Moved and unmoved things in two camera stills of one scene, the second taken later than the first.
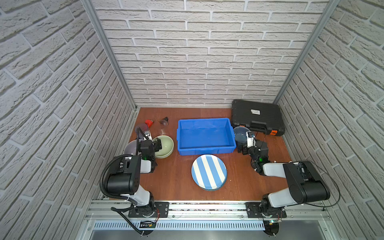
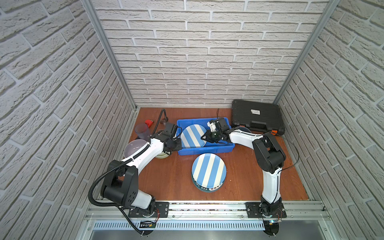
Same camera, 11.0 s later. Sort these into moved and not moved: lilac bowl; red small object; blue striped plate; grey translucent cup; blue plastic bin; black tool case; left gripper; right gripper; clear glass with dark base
Moved: left gripper; blue striped plate; right gripper
Not moved: blue plastic bin; grey translucent cup; red small object; black tool case; clear glass with dark base; lilac bowl
